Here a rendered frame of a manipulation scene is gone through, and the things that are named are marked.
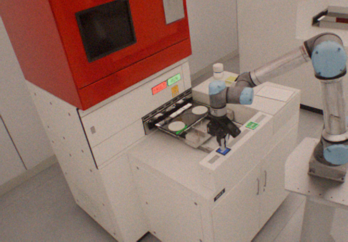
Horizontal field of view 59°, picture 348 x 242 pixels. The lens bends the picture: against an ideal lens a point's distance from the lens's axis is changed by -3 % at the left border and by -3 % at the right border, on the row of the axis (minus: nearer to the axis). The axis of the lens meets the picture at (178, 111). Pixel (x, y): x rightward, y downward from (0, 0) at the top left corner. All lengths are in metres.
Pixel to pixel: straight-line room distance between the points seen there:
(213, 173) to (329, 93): 0.61
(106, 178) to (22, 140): 1.52
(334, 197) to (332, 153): 0.26
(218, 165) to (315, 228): 0.73
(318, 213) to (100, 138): 1.24
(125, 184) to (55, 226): 0.99
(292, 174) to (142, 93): 0.93
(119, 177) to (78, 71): 0.74
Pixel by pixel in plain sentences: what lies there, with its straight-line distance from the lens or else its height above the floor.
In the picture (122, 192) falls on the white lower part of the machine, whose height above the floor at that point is 0.57.
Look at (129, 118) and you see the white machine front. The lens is 1.84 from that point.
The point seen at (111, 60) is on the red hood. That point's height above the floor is 1.41.
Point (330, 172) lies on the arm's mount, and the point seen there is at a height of 0.86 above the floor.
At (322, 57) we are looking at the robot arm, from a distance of 1.22.
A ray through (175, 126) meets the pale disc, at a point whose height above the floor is 0.90.
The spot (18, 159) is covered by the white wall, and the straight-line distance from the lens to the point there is 3.33.
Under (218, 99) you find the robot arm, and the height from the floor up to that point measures 1.27.
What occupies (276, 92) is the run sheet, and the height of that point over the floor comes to 0.97.
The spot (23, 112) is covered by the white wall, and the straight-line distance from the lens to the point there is 3.18.
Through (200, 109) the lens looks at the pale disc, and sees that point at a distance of 2.03.
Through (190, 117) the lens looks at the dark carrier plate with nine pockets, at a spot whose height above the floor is 0.90.
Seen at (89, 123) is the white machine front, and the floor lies 1.12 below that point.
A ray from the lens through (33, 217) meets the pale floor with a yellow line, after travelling 3.01.
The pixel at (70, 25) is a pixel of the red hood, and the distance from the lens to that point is 1.48.
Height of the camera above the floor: 1.95
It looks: 31 degrees down
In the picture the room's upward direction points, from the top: 8 degrees counter-clockwise
